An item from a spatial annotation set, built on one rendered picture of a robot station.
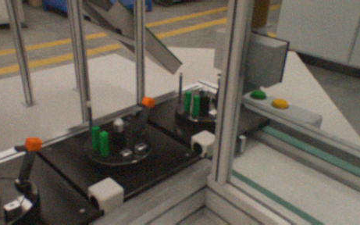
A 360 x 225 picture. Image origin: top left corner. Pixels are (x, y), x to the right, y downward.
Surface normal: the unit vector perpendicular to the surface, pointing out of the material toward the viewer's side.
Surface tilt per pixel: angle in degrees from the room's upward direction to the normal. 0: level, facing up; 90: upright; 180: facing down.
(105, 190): 0
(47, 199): 0
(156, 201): 0
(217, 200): 90
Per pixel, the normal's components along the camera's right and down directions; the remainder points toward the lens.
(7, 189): 0.04, -0.88
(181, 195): 0.69, 0.36
